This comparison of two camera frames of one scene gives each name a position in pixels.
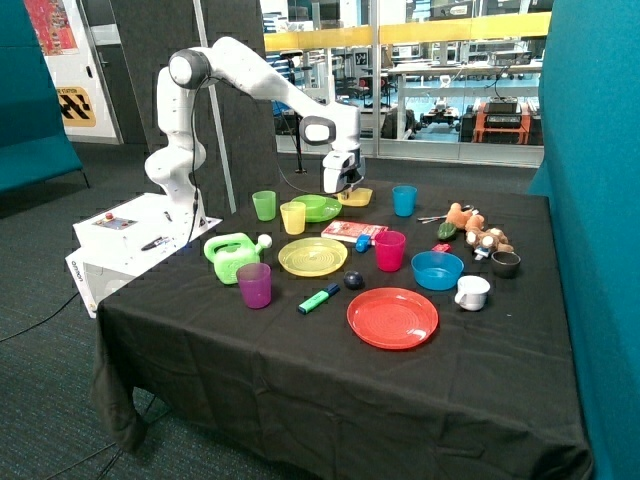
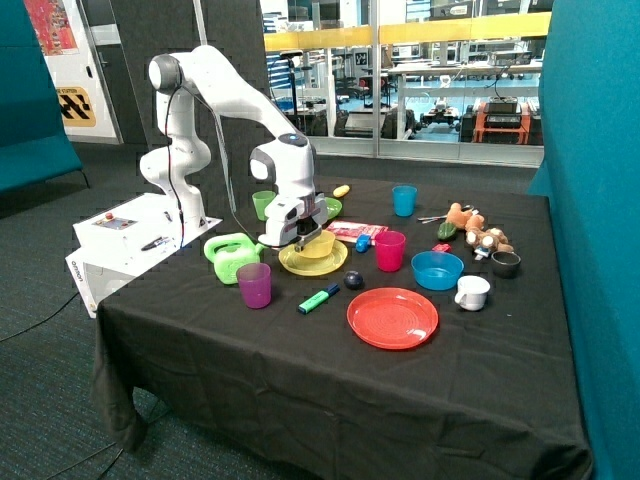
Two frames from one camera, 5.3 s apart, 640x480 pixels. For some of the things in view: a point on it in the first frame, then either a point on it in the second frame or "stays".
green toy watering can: x=229 y=252 stays
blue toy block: x=362 y=243 stays
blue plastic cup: x=404 y=200 stays
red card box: x=350 y=231 stays
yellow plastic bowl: x=359 y=197 → x=321 y=246
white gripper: x=333 y=163 → x=293 y=219
